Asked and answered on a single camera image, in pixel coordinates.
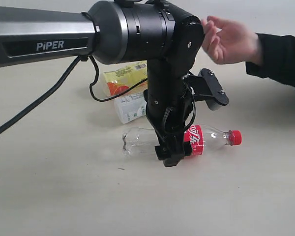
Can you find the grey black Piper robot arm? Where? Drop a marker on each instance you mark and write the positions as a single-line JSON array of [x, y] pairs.
[[167, 37]]

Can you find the black sleeved forearm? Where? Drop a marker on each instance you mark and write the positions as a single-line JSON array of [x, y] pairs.
[[277, 59]]

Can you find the white green yogurt drink bottle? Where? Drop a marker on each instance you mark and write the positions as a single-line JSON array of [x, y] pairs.
[[130, 107]]

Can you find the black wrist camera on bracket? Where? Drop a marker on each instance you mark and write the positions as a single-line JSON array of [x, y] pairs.
[[206, 87]]

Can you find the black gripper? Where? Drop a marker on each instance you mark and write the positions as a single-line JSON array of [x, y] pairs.
[[170, 129]]

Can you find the yellow juice bottle red cap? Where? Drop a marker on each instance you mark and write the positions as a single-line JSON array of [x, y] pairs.
[[118, 81]]

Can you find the open bare human hand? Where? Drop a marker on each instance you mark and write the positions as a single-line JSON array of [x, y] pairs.
[[229, 42]]

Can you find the clear cola bottle red label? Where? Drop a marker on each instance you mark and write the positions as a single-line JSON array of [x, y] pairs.
[[203, 138]]

